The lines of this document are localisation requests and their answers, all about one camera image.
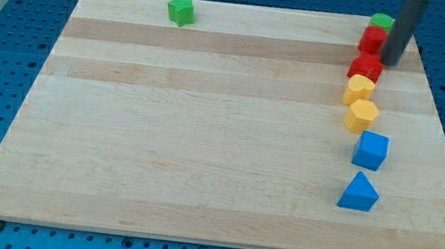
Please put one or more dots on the red circle block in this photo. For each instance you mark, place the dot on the red circle block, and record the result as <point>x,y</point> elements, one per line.
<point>372,39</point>

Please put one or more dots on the green circle block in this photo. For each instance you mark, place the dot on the green circle block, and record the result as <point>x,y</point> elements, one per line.
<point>382,20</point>

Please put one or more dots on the green star block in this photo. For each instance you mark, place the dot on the green star block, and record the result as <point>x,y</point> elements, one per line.
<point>181,12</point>

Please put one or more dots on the red star block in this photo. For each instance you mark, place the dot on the red star block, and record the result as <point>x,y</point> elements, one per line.
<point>367,65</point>

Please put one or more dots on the wooden board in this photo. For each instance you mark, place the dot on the wooden board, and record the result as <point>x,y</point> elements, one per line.
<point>228,132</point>

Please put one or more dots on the yellow hexagon block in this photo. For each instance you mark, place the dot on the yellow hexagon block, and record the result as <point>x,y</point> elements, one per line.
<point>361,115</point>

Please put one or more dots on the yellow heart block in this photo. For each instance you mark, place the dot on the yellow heart block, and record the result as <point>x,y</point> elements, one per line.
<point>358,87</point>

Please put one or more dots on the blue cube block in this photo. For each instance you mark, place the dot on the blue cube block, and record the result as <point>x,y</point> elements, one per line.
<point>371,150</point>

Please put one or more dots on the blue triangle block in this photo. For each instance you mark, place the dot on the blue triangle block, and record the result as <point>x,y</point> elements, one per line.
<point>359,195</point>

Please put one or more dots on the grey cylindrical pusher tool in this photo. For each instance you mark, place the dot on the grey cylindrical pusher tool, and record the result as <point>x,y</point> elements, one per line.
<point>410,15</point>

